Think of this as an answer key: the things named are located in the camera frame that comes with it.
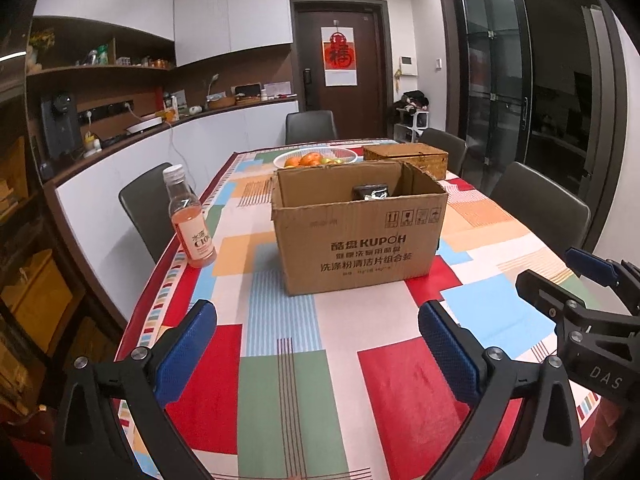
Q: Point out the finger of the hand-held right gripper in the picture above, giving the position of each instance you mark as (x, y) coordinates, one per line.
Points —
(545, 292)
(592, 264)

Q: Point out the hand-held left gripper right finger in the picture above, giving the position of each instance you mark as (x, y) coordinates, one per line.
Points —
(450, 355)

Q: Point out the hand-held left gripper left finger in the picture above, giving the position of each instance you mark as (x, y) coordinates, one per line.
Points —
(185, 355)

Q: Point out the cardboard box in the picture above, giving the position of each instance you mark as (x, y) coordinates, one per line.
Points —
(350, 260)

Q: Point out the dark snack packet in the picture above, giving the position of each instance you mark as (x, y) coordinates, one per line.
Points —
(370, 192)

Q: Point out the dark grey dining chair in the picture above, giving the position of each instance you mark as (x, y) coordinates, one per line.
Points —
(145, 205)
(442, 147)
(310, 127)
(540, 210)

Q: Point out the pink drink bottle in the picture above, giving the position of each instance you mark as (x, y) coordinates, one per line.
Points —
(192, 240)

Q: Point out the colourful patchwork tablecloth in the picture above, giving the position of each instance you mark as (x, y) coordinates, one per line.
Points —
(300, 320)

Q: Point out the yellow storage bin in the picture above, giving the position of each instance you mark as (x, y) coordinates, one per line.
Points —
(35, 295)

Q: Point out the white sideboard cabinet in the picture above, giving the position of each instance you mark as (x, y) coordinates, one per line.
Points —
(100, 200)

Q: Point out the glass sliding door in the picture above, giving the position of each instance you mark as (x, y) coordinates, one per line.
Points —
(550, 85)

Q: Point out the wicker basket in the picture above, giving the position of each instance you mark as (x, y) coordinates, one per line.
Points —
(405, 152)

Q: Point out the white shoe rack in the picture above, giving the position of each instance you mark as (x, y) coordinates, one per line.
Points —
(412, 127)

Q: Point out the orange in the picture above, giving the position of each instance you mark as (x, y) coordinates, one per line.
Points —
(311, 159)
(291, 161)

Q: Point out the white fruit plate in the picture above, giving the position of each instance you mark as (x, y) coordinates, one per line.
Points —
(345, 152)

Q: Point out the small yellow white bottle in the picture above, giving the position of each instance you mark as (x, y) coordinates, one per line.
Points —
(91, 144)

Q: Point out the dark clothes pile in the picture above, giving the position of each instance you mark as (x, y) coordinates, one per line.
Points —
(414, 100)

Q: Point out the dark brown door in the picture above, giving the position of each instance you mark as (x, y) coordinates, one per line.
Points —
(370, 110)

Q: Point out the black countertop appliance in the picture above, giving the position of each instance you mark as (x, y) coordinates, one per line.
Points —
(60, 125)

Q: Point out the white intercom panel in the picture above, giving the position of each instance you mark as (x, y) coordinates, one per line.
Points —
(407, 65)

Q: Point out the red white wall poster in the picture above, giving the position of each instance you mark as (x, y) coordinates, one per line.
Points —
(340, 57)

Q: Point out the white wall cabinet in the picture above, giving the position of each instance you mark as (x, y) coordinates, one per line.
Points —
(225, 10)

